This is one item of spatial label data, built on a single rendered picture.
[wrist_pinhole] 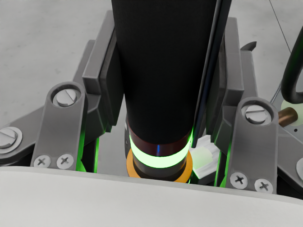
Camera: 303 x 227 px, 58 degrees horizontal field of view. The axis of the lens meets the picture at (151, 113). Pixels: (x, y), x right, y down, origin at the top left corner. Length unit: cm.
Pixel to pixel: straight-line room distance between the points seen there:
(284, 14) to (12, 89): 280
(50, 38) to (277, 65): 218
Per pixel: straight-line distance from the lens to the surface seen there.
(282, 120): 25
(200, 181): 21
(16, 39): 312
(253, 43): 50
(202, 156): 21
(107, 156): 198
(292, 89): 21
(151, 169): 15
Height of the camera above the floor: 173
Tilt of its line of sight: 53 degrees down
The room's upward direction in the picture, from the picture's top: 1 degrees counter-clockwise
